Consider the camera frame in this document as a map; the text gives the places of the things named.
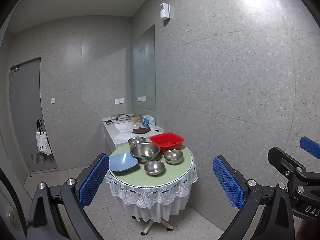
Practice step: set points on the grey door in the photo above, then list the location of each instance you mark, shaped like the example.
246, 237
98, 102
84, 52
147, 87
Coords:
25, 110

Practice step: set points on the person's right hand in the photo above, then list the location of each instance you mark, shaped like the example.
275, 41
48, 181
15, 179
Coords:
303, 230

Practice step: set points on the white table base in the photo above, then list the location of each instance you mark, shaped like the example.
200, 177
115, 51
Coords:
156, 226

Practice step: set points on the red plastic basin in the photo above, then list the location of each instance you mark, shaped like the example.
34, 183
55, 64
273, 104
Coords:
167, 142

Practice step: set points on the small steel bowl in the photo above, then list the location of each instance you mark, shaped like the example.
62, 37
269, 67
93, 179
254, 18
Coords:
136, 141
173, 156
154, 167

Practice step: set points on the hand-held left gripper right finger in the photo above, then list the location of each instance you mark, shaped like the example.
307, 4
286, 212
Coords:
228, 182

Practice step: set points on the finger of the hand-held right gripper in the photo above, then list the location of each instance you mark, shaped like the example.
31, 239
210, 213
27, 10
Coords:
311, 147
281, 158

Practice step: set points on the door closer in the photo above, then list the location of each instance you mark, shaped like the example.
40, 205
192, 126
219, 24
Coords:
15, 67

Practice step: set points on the plastic bag with packets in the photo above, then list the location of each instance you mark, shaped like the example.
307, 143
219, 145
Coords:
148, 121

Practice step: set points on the white wall-mounted dispenser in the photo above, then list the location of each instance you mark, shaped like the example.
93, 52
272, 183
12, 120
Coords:
165, 10

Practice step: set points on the white tote bag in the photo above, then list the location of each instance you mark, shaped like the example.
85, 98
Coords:
43, 142

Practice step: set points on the door vent grille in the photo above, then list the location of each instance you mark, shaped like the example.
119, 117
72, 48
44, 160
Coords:
40, 158

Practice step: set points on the blue square plate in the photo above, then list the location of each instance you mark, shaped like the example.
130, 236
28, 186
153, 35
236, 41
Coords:
122, 162

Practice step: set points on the orange soap bottle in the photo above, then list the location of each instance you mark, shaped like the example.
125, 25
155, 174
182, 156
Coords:
135, 118

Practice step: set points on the brown cloth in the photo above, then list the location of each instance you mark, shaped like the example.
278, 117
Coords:
139, 130

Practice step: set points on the white wall outlet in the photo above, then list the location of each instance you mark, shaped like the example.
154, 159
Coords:
119, 101

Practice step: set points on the large steel bowl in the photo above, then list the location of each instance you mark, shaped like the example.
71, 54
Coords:
145, 152

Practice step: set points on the white sink counter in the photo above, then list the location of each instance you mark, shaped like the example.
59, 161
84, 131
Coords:
112, 132

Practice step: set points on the wall mirror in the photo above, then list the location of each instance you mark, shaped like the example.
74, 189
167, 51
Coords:
143, 70

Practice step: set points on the round table green cloth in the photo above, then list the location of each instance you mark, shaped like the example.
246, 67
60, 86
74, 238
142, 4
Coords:
150, 195

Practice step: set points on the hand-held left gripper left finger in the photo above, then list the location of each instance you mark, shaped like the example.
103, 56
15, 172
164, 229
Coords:
95, 180

